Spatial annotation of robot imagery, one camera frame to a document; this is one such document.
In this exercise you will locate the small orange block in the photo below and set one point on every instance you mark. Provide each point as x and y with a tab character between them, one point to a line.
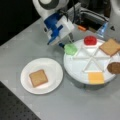
81	28

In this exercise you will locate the white divided round tray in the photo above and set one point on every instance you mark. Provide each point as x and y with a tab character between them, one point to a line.
89	58

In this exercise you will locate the yellow cheese slice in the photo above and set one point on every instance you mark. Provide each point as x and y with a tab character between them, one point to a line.
95	78

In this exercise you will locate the grey metal frame fixture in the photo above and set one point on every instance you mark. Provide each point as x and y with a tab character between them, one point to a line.
90	20

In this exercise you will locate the white paper plate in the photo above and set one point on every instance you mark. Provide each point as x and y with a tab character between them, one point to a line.
52	69

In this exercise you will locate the green lettuce piece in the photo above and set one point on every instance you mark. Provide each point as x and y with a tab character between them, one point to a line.
70	49

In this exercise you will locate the brown round patty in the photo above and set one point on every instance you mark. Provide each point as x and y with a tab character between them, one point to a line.
114	67

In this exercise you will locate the brown toast slice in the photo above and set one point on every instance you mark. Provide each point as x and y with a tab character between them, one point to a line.
38	78
110	47

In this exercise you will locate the red tomato piece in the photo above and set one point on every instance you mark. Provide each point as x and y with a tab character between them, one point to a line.
90	40

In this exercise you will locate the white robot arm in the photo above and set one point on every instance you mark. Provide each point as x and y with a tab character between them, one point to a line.
45	8

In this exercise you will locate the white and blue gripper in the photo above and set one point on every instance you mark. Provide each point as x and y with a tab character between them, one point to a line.
58	27

